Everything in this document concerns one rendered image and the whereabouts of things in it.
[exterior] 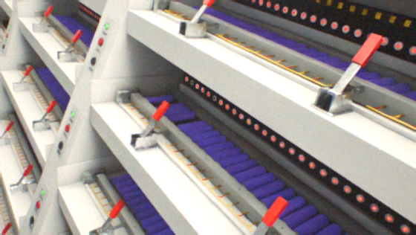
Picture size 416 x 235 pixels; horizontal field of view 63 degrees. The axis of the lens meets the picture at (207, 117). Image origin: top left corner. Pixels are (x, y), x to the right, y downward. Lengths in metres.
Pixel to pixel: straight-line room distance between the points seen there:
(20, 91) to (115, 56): 0.59
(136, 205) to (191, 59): 0.35
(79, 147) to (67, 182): 0.09
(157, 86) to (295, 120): 0.46
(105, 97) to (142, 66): 0.10
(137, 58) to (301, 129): 0.45
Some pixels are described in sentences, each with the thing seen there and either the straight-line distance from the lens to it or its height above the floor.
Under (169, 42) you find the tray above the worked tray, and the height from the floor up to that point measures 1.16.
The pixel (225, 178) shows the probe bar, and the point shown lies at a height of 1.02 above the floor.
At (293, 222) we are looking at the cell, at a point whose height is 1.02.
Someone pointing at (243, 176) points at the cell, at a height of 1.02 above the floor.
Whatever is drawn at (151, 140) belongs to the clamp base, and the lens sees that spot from 0.59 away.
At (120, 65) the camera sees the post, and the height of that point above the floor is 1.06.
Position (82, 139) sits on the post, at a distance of 0.76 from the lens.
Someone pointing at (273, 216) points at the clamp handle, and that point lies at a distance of 0.41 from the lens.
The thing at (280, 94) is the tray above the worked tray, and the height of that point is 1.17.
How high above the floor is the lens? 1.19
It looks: 13 degrees down
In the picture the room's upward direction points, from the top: 26 degrees clockwise
